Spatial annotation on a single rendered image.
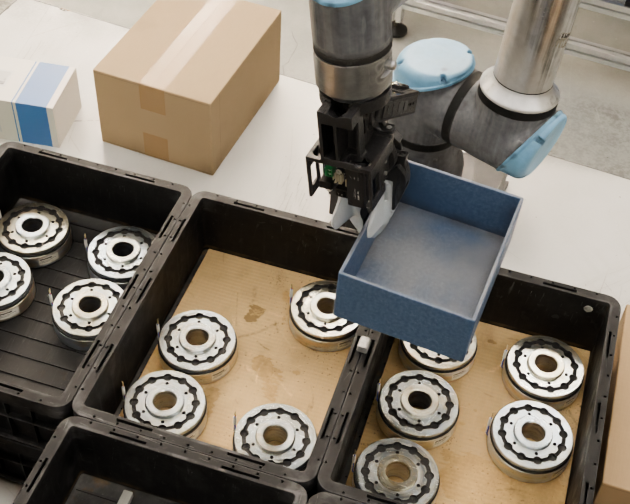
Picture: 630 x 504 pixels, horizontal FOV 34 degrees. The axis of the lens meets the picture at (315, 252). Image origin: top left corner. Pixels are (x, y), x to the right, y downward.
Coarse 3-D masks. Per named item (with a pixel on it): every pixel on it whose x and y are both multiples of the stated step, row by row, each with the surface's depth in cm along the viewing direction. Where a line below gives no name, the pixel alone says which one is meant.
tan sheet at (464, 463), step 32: (480, 352) 141; (576, 352) 142; (480, 384) 137; (480, 416) 134; (576, 416) 135; (448, 448) 130; (480, 448) 131; (448, 480) 127; (480, 480) 127; (512, 480) 128
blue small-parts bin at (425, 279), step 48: (432, 192) 122; (480, 192) 119; (384, 240) 121; (432, 240) 121; (480, 240) 122; (336, 288) 110; (384, 288) 107; (432, 288) 116; (480, 288) 117; (432, 336) 109
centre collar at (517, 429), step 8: (528, 416) 130; (536, 416) 130; (520, 424) 129; (536, 424) 130; (544, 424) 129; (520, 432) 128; (544, 432) 129; (552, 432) 128; (520, 440) 127; (528, 440) 127; (544, 440) 128; (528, 448) 127; (536, 448) 127; (544, 448) 127
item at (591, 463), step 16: (512, 272) 138; (544, 288) 137; (560, 288) 136; (576, 288) 136; (608, 304) 135; (608, 320) 133; (368, 336) 129; (608, 336) 133; (368, 352) 129; (608, 352) 131; (368, 368) 126; (608, 368) 128; (352, 384) 124; (608, 384) 126; (352, 400) 123; (352, 416) 122; (592, 416) 123; (336, 432) 119; (592, 432) 121; (336, 448) 118; (592, 448) 120; (592, 464) 118; (320, 480) 115; (592, 480) 117; (352, 496) 114; (368, 496) 114; (592, 496) 115
